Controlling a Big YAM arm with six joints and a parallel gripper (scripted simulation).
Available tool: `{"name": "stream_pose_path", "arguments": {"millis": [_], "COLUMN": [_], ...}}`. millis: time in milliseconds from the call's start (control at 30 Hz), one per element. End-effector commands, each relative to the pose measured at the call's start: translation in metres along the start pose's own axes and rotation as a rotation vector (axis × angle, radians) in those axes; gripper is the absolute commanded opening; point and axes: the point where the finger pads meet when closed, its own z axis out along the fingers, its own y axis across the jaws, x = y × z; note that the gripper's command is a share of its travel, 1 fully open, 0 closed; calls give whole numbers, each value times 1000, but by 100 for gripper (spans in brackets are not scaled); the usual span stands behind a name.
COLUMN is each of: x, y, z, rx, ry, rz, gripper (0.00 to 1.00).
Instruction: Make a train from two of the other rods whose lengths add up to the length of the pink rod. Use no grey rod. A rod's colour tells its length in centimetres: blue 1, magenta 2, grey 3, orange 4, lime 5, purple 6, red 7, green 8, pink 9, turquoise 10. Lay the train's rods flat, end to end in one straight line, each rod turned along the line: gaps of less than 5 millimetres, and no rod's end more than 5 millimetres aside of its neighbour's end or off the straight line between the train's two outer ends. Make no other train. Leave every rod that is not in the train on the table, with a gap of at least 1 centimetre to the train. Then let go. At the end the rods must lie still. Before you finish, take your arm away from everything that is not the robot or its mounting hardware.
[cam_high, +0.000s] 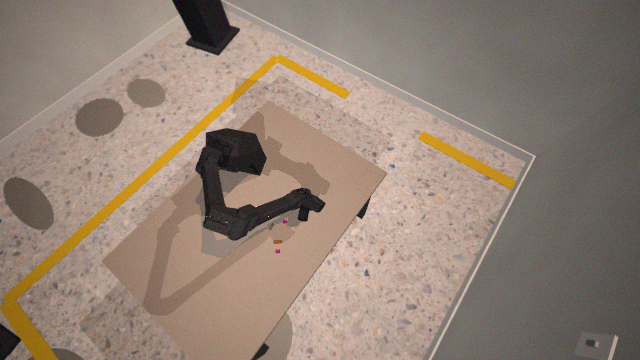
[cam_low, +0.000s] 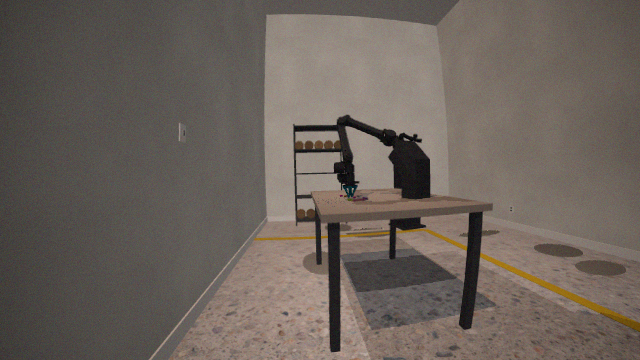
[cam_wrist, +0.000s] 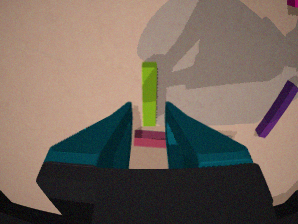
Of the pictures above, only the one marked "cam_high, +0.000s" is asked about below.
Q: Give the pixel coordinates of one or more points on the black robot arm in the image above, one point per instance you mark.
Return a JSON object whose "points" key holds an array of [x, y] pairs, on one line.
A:
{"points": [[238, 219]]}

